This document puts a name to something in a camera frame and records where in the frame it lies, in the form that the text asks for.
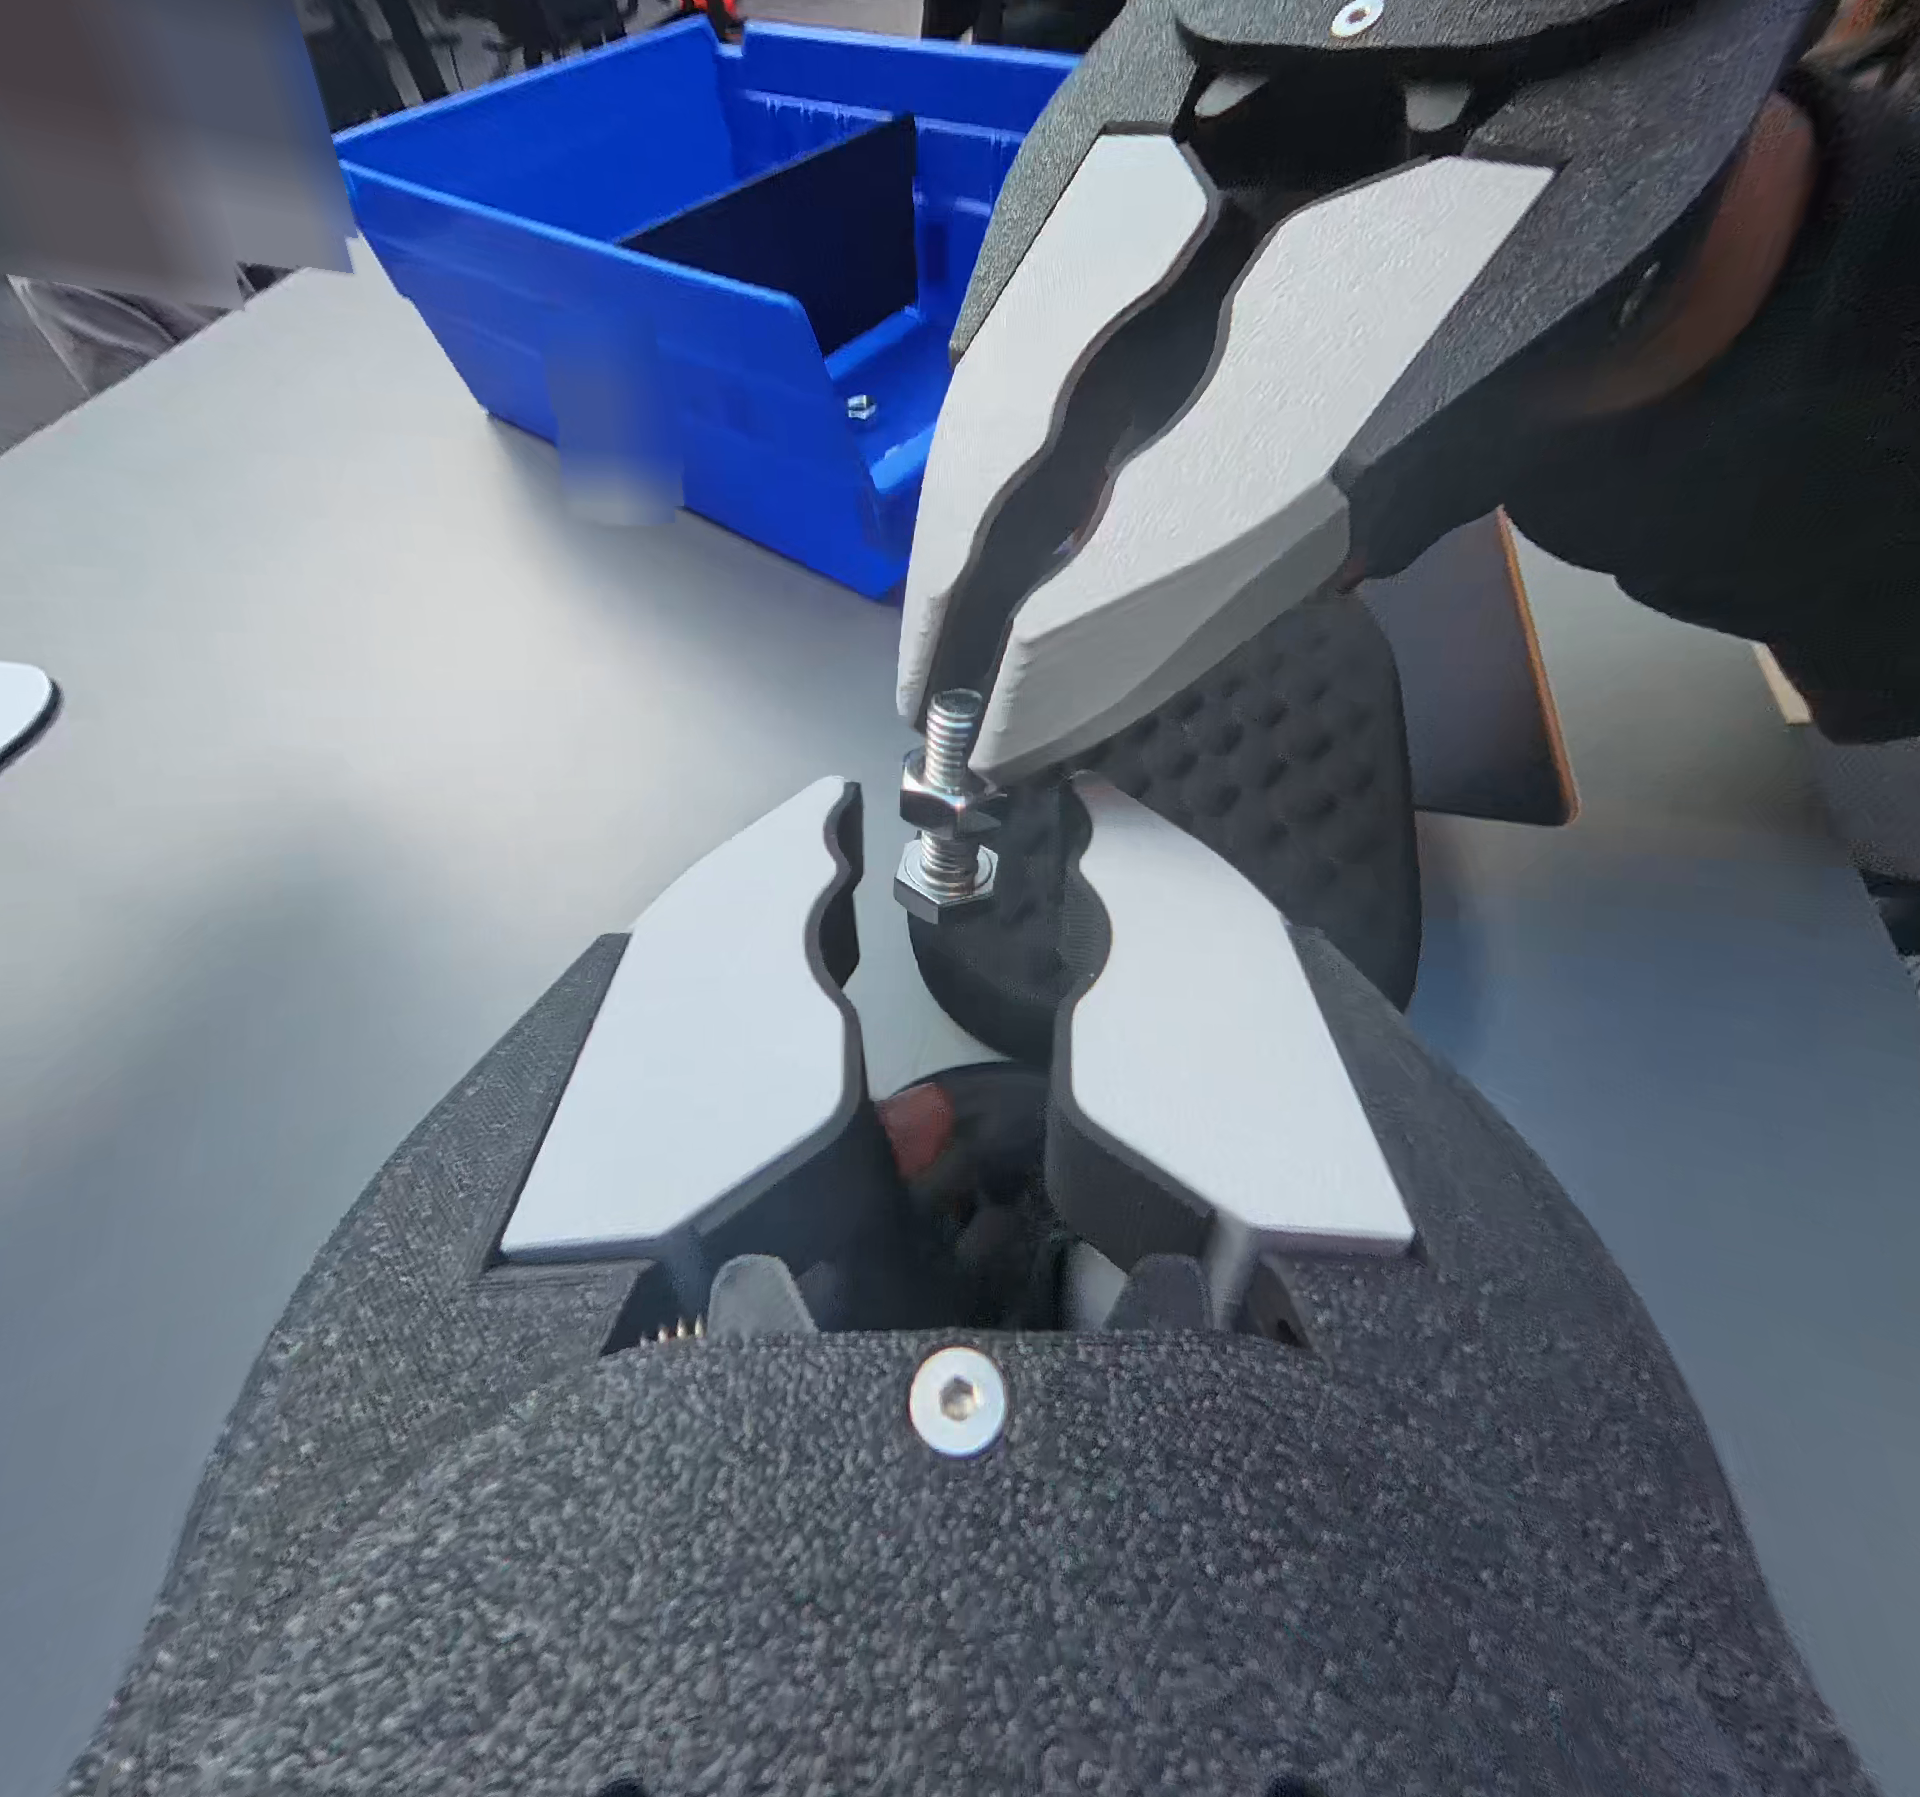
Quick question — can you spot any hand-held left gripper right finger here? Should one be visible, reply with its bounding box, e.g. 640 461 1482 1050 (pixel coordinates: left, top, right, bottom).
1047 772 1421 1266

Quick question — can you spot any steel hex bolt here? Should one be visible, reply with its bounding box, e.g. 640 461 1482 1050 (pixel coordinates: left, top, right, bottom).
892 689 1010 919

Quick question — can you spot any black honeycomb wrist pad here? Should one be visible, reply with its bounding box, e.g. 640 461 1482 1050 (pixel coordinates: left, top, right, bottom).
906 595 1421 1069

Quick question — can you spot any person's right hand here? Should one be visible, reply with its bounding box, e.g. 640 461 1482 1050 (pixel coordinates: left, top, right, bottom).
1513 68 1920 746

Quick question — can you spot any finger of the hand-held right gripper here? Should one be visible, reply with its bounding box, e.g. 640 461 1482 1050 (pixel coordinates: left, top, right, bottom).
973 157 1559 781
896 129 1218 724

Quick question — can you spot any person's left hand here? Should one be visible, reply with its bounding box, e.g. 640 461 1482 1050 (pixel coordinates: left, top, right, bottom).
877 1080 964 1184

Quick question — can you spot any dark table hatch panel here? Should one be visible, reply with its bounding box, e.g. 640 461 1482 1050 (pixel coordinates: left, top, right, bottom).
1351 508 1582 830

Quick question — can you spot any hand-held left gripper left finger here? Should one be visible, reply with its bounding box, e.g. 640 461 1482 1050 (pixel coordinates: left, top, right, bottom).
499 775 875 1263

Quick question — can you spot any black bin divider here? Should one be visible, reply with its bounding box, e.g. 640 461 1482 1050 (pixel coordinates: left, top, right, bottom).
618 114 920 359

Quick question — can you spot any blue plastic bin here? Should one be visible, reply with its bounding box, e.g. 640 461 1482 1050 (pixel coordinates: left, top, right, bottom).
332 16 1084 606

